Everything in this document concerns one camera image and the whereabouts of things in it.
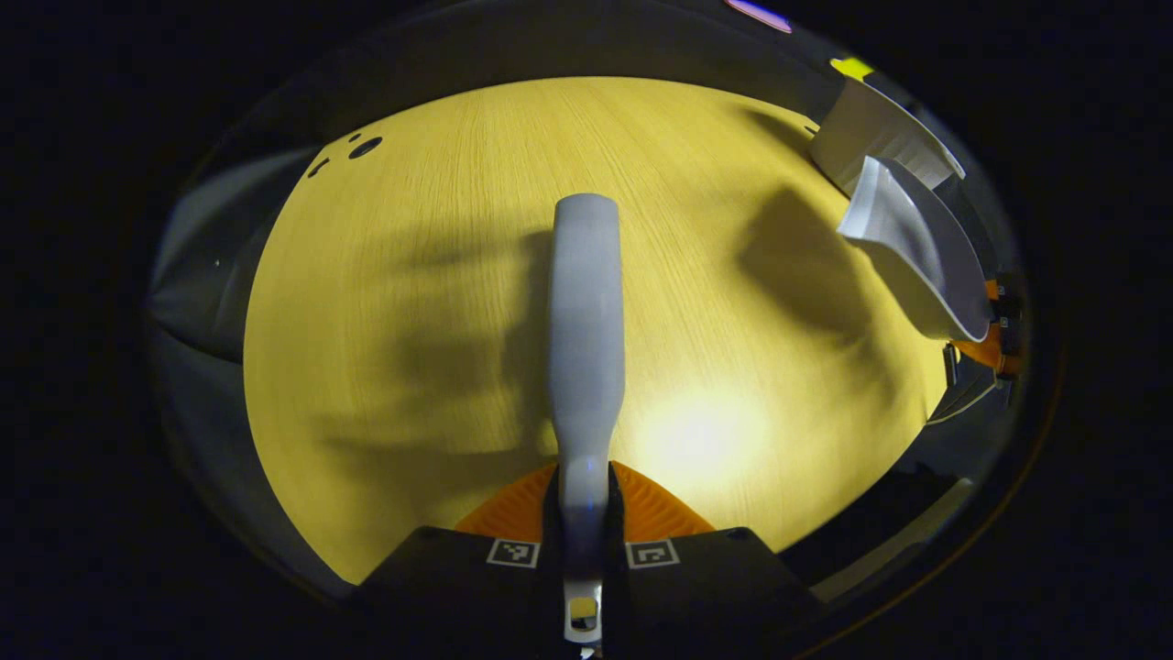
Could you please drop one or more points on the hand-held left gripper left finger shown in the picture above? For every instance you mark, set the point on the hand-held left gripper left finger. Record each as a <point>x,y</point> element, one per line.
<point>458,587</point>

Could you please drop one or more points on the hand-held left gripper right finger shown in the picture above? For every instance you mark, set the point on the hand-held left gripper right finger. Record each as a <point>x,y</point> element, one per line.
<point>706,587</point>

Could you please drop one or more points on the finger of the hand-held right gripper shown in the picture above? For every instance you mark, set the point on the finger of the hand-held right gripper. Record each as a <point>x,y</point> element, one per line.
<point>1006,302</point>
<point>982,356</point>

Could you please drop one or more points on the grey dustpan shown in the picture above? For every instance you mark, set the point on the grey dustpan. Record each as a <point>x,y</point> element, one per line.
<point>926,247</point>

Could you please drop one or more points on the white ribbed garbage bin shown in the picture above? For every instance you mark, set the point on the white ribbed garbage bin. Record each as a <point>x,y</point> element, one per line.
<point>871,128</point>

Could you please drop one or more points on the small grey broom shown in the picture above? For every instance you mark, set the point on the small grey broom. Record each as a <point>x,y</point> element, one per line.
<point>586,321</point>

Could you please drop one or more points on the wooden desktop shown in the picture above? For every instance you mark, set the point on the wooden desktop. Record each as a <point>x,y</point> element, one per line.
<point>412,275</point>

